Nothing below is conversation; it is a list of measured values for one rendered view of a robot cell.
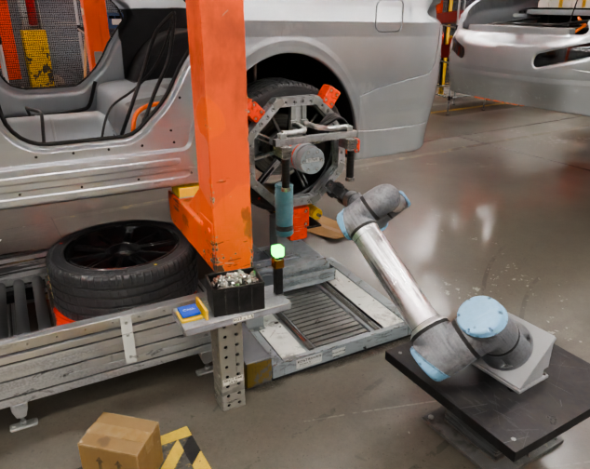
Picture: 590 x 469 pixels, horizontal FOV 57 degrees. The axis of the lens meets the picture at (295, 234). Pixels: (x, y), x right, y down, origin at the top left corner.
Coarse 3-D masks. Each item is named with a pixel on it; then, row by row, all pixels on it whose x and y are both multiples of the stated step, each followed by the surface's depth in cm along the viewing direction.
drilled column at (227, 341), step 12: (240, 324) 209; (216, 336) 209; (228, 336) 208; (240, 336) 211; (216, 348) 211; (228, 348) 210; (240, 348) 213; (216, 360) 215; (228, 360) 212; (240, 360) 215; (216, 372) 218; (228, 372) 214; (240, 372) 217; (216, 384) 222; (228, 384) 216; (240, 384) 219; (216, 396) 226; (228, 396) 221; (240, 396) 221; (228, 408) 220
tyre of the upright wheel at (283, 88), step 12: (252, 84) 269; (264, 84) 263; (276, 84) 257; (288, 84) 259; (300, 84) 262; (252, 96) 255; (264, 96) 255; (276, 96) 258; (336, 108) 276; (252, 192) 270; (264, 204) 275
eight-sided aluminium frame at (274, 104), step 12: (288, 96) 257; (300, 96) 259; (312, 96) 257; (264, 108) 253; (276, 108) 250; (324, 108) 262; (264, 120) 250; (336, 120) 268; (252, 132) 249; (252, 144) 252; (336, 144) 278; (252, 156) 254; (336, 156) 280; (252, 168) 256; (336, 168) 278; (252, 180) 258; (324, 180) 282; (264, 192) 263; (312, 192) 281; (324, 192) 279; (300, 204) 275
